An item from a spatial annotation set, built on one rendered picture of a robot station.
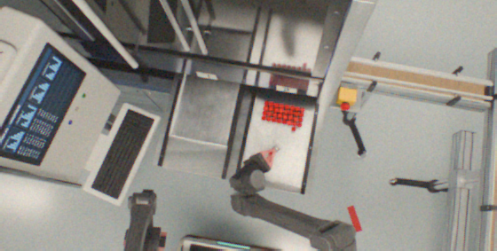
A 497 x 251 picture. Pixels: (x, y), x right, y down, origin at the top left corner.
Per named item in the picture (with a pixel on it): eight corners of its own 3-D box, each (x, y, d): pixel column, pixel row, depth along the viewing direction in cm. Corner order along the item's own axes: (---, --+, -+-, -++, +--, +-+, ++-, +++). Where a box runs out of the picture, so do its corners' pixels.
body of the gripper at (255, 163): (245, 159, 150) (232, 170, 145) (261, 152, 141) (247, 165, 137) (256, 173, 150) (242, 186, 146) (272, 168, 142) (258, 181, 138)
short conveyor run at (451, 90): (330, 90, 194) (335, 78, 179) (335, 58, 198) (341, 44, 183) (480, 116, 188) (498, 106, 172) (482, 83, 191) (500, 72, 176)
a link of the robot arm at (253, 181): (232, 212, 138) (253, 204, 143) (253, 212, 129) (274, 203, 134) (223, 176, 138) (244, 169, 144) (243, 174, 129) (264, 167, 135)
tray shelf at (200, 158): (178, 65, 199) (177, 63, 197) (327, 90, 192) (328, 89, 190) (153, 165, 187) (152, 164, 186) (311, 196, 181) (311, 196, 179)
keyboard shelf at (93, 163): (111, 97, 205) (109, 95, 203) (161, 117, 201) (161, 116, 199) (69, 183, 195) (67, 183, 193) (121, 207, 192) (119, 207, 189)
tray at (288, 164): (256, 100, 191) (256, 98, 187) (313, 111, 188) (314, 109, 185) (240, 176, 182) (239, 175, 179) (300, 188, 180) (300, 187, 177)
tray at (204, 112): (187, 65, 197) (186, 62, 193) (242, 74, 194) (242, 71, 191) (169, 136, 188) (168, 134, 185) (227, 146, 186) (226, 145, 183)
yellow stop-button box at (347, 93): (338, 88, 182) (340, 82, 175) (354, 90, 181) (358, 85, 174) (335, 105, 180) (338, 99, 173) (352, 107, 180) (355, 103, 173)
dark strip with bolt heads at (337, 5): (307, 92, 178) (331, -6, 101) (317, 94, 178) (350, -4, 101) (306, 95, 178) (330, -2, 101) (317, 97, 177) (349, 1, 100)
